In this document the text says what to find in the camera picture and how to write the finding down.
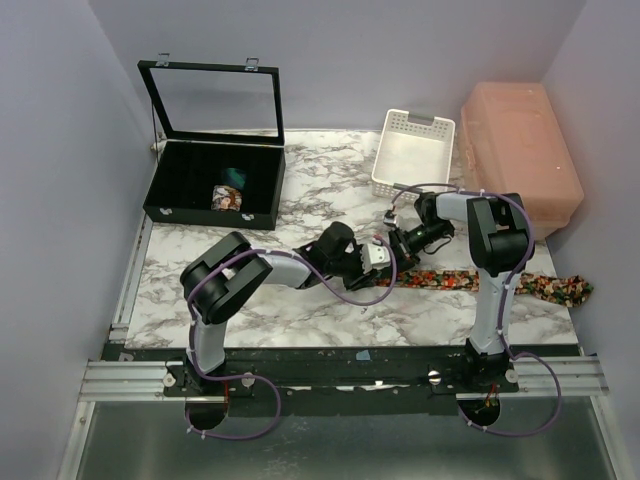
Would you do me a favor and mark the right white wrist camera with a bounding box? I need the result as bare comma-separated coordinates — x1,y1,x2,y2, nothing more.
383,210,399,228

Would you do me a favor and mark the aluminium extrusion rail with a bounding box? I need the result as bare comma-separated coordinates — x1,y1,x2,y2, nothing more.
79,361,167,402

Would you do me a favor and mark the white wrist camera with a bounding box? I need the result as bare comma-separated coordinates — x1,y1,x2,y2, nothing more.
360,243,392,273
383,210,399,228

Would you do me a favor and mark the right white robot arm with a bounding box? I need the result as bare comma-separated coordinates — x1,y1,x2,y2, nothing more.
384,192,534,392

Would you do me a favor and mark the black display box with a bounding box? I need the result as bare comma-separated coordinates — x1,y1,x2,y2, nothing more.
137,55,286,230

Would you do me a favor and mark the black mounting rail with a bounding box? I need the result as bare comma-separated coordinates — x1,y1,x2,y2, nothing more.
98,343,602,423

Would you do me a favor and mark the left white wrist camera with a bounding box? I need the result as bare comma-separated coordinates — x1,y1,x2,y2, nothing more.
360,243,392,273

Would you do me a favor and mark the rolled teal tie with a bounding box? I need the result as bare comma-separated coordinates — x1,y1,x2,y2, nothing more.
221,167,248,191

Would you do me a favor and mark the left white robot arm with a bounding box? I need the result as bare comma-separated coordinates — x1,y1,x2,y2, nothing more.
180,222,398,395

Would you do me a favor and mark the colourful patterned necktie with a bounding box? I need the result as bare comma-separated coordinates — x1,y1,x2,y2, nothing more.
374,268,596,308

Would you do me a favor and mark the pink plastic storage box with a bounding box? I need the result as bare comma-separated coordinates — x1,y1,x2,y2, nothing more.
458,82,584,241

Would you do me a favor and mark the rolled patterned tie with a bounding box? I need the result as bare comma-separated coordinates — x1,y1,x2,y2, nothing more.
211,185,243,212

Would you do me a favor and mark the white plastic basket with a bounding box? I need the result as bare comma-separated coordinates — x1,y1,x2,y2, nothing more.
371,109,456,199

